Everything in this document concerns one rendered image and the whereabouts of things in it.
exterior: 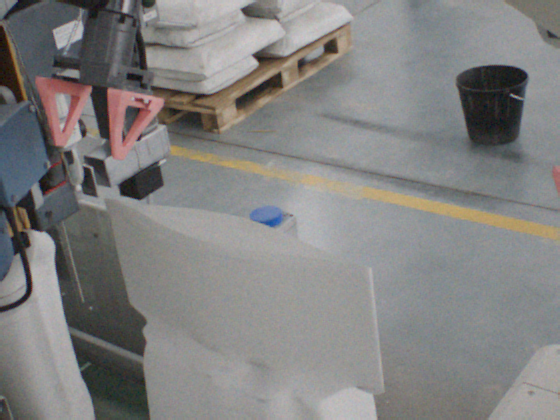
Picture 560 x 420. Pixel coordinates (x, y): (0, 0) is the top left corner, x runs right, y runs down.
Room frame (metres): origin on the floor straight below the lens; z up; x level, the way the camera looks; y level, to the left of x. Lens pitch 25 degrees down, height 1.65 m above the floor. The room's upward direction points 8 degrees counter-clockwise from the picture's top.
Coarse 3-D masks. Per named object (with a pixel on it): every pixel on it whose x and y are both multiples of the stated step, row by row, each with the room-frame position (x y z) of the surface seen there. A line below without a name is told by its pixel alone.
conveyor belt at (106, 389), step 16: (80, 368) 1.73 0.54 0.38; (96, 368) 1.72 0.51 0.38; (96, 384) 1.66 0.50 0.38; (112, 384) 1.65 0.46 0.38; (128, 384) 1.65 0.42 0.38; (96, 400) 1.61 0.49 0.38; (112, 400) 1.60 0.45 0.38; (128, 400) 1.59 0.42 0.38; (144, 400) 1.58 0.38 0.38; (96, 416) 1.55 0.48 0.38; (112, 416) 1.55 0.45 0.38; (128, 416) 1.54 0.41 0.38; (144, 416) 1.53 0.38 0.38
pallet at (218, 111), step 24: (312, 48) 4.51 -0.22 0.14; (336, 48) 4.71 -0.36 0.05; (264, 72) 4.23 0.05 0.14; (288, 72) 4.33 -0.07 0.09; (312, 72) 4.49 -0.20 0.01; (168, 96) 4.12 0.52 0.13; (192, 96) 4.04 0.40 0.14; (216, 96) 3.99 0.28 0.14; (264, 96) 4.22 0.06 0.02; (168, 120) 4.10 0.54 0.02; (216, 120) 3.88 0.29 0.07; (240, 120) 4.00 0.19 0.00
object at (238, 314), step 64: (128, 256) 1.27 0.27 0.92; (192, 256) 1.12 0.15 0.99; (256, 256) 1.05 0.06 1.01; (320, 256) 1.04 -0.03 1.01; (192, 320) 1.15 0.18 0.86; (256, 320) 1.06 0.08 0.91; (320, 320) 1.02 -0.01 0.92; (192, 384) 1.10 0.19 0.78; (256, 384) 1.04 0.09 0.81; (320, 384) 1.01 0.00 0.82; (384, 384) 0.97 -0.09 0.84
